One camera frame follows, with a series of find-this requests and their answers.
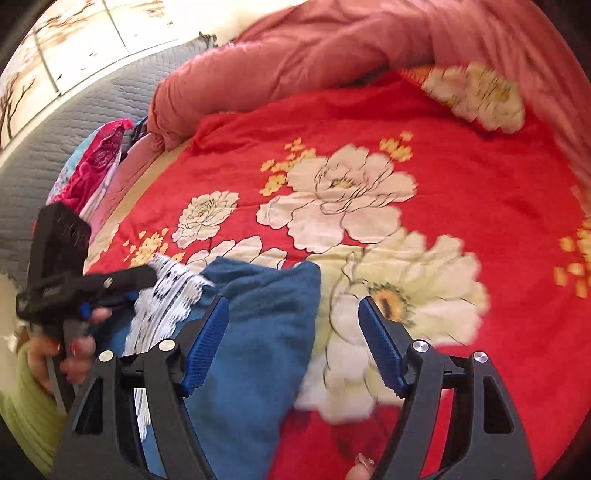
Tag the dark striped cloth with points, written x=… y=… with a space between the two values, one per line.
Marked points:
x=136 y=131

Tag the person's left hand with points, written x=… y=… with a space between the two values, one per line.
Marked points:
x=76 y=367

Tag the salmon pink duvet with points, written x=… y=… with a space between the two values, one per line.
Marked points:
x=323 y=41

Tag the person's right hand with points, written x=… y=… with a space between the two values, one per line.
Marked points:
x=360 y=470

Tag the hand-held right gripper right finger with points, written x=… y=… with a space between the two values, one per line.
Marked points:
x=383 y=346

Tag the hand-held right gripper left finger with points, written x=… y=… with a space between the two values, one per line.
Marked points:
x=205 y=346

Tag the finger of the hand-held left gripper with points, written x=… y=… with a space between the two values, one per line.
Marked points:
x=85 y=314
x=122 y=279

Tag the pink floral pillow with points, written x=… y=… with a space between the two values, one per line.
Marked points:
x=92 y=170

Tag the person's left forearm green sleeve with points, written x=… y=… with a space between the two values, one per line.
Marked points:
x=27 y=424

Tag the red floral blanket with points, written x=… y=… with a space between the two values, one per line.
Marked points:
x=485 y=161

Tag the blue denim lace-trimmed pants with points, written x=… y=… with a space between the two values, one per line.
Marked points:
x=258 y=360

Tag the grey quilted headboard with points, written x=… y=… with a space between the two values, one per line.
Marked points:
x=69 y=124

